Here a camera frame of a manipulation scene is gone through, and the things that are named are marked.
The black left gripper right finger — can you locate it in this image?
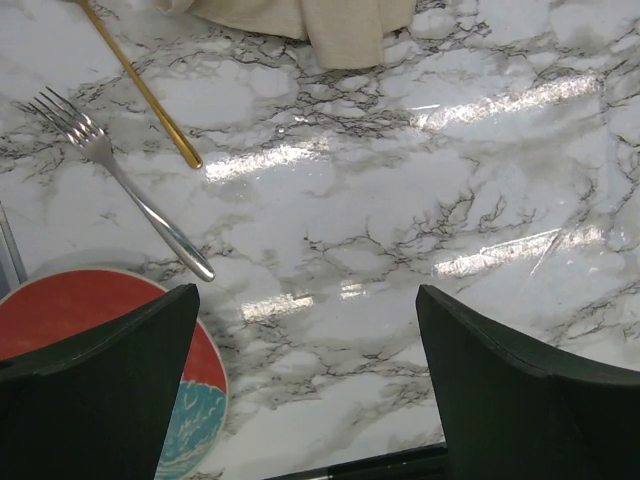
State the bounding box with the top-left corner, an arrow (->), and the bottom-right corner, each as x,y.
416,285 -> 639,479

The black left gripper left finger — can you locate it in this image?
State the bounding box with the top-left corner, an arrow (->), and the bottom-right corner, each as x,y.
1,284 -> 200,479

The silver fork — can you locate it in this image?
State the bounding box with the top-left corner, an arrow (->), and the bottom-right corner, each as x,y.
27,87 -> 216,282

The gold spoon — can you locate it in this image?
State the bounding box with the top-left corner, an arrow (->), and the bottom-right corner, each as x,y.
72,0 -> 203,170

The beige linen napkin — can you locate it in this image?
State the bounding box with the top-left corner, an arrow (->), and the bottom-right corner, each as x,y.
154,0 -> 416,70

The red and blue round plate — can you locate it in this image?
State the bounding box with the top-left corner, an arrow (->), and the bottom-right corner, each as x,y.
1,267 -> 229,479

